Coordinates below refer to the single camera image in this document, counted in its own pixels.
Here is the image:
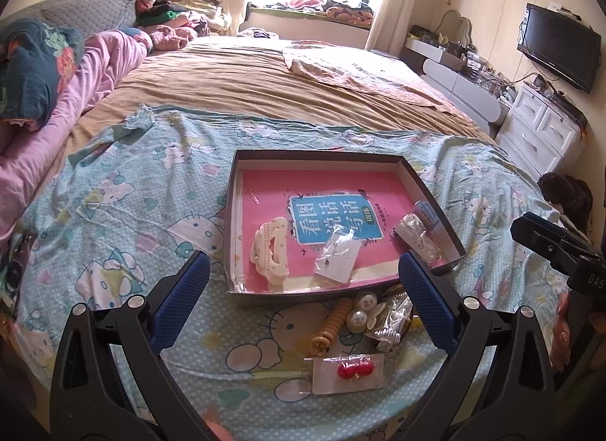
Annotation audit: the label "shallow cardboard box tray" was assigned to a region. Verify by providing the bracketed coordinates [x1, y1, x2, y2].
[224, 150, 466, 302]

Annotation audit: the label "pink book blue label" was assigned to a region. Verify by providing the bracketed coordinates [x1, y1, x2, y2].
[233, 168, 449, 294]

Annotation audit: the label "tan bed blanket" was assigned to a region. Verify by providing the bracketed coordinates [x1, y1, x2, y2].
[38, 37, 505, 203]

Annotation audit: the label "window sill clothes pile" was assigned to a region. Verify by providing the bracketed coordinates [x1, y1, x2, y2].
[244, 0, 374, 30]

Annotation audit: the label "black wall television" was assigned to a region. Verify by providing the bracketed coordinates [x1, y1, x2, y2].
[517, 3, 602, 93]

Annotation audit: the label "red earrings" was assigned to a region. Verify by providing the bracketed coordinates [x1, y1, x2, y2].
[311, 354, 384, 396]

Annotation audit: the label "grey quilted headboard cushion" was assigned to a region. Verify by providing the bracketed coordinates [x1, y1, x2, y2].
[1, 0, 137, 38]

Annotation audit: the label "grey white dresser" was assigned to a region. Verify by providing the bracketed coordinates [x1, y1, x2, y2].
[401, 37, 508, 139]

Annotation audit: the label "dark fluffy object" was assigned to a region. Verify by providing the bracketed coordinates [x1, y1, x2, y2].
[537, 172, 593, 234]

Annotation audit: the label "earring card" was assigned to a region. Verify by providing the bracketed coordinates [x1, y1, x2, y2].
[314, 225, 364, 284]

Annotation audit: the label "pink floral blanket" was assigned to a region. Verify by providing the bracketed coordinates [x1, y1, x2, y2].
[283, 40, 455, 114]

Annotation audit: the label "white drawer cabinet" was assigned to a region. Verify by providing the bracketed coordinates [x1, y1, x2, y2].
[495, 84, 584, 181]

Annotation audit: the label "blue item in bag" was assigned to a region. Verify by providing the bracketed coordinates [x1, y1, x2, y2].
[414, 200, 440, 231]

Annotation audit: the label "cream curtain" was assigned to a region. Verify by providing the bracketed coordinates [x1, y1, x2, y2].
[365, 0, 415, 55]

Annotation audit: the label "dark blue floral pillow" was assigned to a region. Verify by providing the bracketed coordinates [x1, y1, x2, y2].
[1, 17, 84, 131]

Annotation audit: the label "amber beaded hair comb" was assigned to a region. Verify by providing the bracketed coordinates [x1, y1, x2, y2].
[309, 297, 353, 357]

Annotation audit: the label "pink quilt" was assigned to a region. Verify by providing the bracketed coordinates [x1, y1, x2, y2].
[1, 30, 152, 243]

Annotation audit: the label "right hand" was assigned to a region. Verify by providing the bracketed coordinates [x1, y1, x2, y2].
[550, 292, 571, 372]

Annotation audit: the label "clear bag of dark jewelry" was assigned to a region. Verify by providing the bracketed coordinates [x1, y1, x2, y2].
[394, 212, 443, 267]

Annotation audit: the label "white pearl hair clip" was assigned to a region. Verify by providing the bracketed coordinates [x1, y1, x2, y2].
[345, 291, 386, 333]

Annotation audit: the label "cream hair claw clip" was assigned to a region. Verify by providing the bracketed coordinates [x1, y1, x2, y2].
[248, 216, 290, 286]

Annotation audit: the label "pile of clothes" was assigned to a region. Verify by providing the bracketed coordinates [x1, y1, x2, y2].
[134, 0, 232, 52]

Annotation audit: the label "hello kitty blue bedsheet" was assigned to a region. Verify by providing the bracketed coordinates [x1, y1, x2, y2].
[14, 108, 565, 440]

